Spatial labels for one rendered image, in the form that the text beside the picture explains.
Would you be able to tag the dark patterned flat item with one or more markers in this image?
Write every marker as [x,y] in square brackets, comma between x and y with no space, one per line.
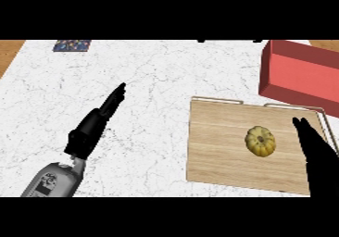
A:
[71,45]

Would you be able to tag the wooden tray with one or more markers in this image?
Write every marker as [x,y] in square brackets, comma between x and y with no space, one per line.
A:
[240,145]

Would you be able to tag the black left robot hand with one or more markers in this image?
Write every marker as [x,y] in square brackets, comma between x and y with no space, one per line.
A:
[91,125]

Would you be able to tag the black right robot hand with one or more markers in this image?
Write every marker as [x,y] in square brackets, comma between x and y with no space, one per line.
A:
[320,160]

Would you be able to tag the red box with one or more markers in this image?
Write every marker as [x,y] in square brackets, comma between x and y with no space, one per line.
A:
[304,77]

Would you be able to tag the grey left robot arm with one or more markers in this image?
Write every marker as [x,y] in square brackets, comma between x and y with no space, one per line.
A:
[53,180]

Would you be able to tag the yellow squash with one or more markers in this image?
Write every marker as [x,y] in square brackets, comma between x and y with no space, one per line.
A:
[259,141]

